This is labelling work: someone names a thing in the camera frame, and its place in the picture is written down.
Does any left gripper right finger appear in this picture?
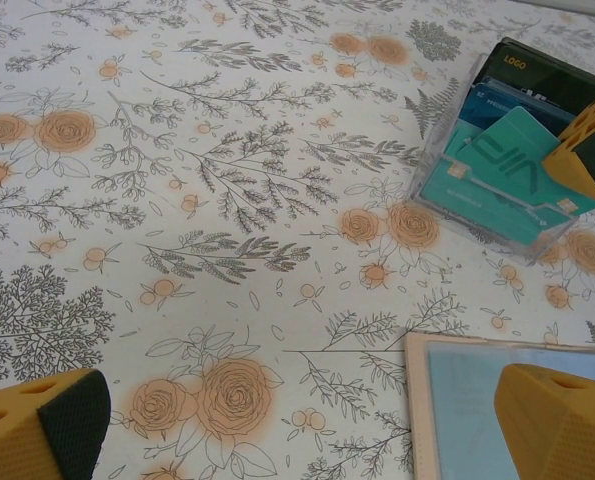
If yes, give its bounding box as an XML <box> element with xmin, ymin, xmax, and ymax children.
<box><xmin>493</xmin><ymin>363</ymin><xmax>595</xmax><ymax>480</ymax></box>

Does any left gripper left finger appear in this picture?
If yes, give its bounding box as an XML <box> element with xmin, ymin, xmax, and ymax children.
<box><xmin>0</xmin><ymin>368</ymin><xmax>113</xmax><ymax>480</ymax></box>

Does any dark blue credit card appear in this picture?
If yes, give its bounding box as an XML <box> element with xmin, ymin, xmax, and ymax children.
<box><xmin>468</xmin><ymin>81</ymin><xmax>533</xmax><ymax>134</ymax></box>
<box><xmin>496</xmin><ymin>92</ymin><xmax>579</xmax><ymax>137</ymax></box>

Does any teal VIP credit card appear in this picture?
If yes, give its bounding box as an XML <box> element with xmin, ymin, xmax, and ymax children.
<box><xmin>463</xmin><ymin>105</ymin><xmax>565</xmax><ymax>212</ymax></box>

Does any beige leather card holder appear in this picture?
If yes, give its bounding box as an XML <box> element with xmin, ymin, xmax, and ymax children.
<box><xmin>403</xmin><ymin>331</ymin><xmax>595</xmax><ymax>480</ymax></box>

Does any floral table mat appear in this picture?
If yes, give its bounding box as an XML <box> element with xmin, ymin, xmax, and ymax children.
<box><xmin>0</xmin><ymin>0</ymin><xmax>595</xmax><ymax>480</ymax></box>

